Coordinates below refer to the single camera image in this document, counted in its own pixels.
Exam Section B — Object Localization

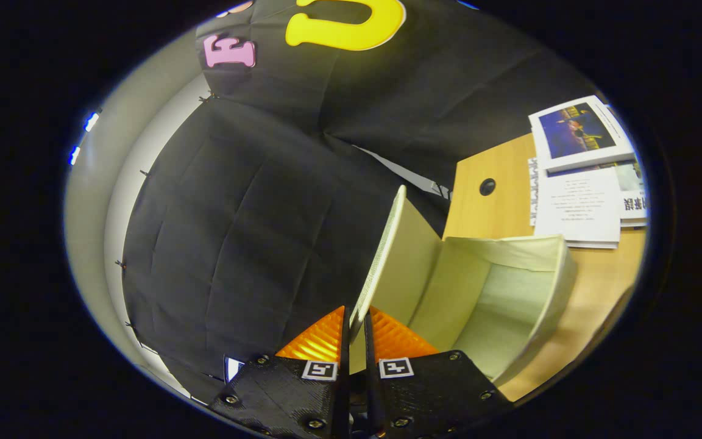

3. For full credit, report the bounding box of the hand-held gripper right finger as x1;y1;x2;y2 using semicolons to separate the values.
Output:
363;305;513;439

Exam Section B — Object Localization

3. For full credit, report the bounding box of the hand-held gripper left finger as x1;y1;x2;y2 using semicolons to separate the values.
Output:
208;305;352;439

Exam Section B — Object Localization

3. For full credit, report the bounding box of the green fabric storage box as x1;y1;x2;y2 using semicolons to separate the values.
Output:
349;185;577;386

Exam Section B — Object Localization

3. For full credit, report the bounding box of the white text-covered book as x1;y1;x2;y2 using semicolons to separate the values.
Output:
528;157;622;249

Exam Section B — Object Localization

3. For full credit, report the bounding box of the book with blue picture cover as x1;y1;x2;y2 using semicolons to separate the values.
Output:
528;95;636;173

